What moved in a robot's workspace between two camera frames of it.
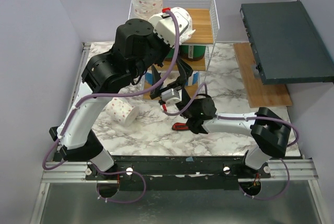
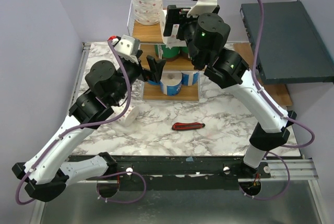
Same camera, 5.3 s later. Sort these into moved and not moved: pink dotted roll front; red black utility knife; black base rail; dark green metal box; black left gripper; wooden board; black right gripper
Moved: pink dotted roll front; black right gripper; black left gripper
Not moved: black base rail; wooden board; red black utility knife; dark green metal box
